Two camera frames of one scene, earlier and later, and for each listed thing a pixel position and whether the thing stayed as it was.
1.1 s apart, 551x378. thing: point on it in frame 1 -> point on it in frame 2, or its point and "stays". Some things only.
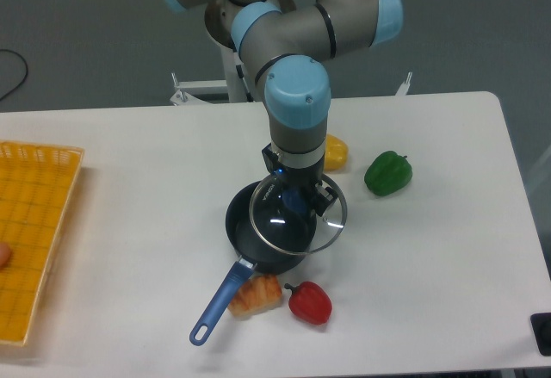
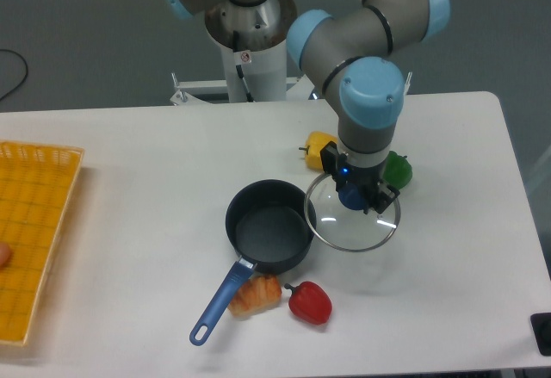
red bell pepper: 310,302 stays
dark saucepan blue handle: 266,235 stays
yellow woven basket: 36,181 stays
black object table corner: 541,325 stays
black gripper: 306,179 -> 378,195
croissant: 256,295 stays
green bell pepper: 387,173 stays
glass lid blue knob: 287,223 -> 336,216
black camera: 270,158 -> 331,159
